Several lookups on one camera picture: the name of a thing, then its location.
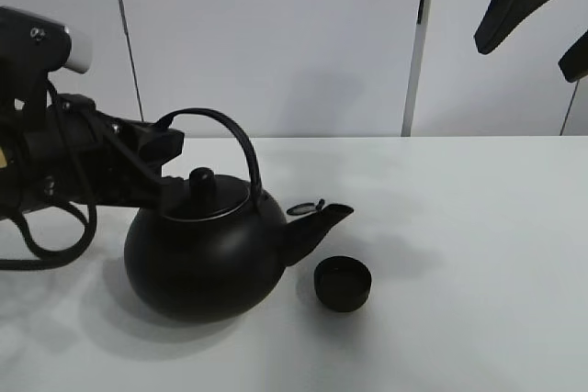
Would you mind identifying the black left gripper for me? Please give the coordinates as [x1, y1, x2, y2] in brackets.
[44, 93, 185, 211]

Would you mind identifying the black round teapot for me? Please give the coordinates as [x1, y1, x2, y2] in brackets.
[123, 107, 354, 323]

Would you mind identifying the small black teacup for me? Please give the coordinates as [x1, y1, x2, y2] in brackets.
[312, 255, 373, 313]

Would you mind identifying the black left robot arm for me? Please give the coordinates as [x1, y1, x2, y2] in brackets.
[1, 53, 187, 218]

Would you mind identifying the grey wall panel post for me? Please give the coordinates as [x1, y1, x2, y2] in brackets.
[401, 0, 431, 137]

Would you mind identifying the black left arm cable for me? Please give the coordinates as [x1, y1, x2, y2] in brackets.
[0, 82, 125, 273]

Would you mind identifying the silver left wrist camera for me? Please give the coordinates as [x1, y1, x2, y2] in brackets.
[1, 6, 93, 74]

